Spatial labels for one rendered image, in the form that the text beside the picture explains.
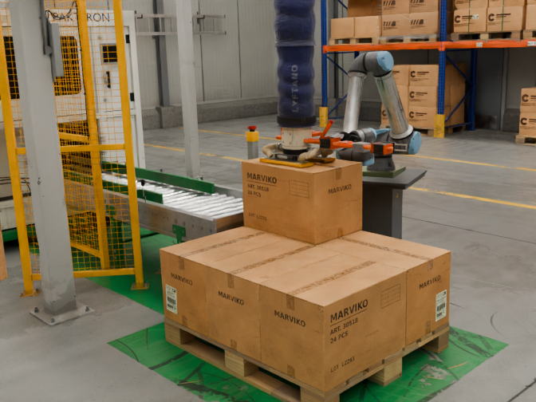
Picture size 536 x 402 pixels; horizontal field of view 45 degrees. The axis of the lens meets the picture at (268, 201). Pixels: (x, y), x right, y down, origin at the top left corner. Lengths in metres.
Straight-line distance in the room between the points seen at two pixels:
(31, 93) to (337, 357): 2.28
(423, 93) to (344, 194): 8.24
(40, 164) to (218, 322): 1.47
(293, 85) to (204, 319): 1.35
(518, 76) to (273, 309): 9.85
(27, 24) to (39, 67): 0.24
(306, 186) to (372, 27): 9.10
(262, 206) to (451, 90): 8.56
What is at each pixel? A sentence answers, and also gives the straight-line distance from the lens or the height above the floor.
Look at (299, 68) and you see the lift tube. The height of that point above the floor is 1.48.
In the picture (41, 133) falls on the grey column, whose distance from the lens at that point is 4.01.
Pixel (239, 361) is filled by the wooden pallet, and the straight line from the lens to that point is 3.28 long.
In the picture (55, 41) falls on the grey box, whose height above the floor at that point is 1.67.
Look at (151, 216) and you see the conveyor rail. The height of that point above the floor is 0.51.
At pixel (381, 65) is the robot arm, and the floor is 1.47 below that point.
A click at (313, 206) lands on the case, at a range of 3.48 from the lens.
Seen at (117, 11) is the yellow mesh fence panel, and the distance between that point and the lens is 4.33.
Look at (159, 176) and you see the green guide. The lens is 5.31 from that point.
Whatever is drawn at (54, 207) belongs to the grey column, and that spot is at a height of 0.70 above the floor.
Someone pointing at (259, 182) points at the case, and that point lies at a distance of 3.76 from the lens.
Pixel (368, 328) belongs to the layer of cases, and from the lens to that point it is 3.02.
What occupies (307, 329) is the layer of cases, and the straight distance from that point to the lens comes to 2.84.
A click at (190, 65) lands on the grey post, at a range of 7.20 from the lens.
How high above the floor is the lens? 1.60
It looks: 13 degrees down
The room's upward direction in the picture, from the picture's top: 2 degrees counter-clockwise
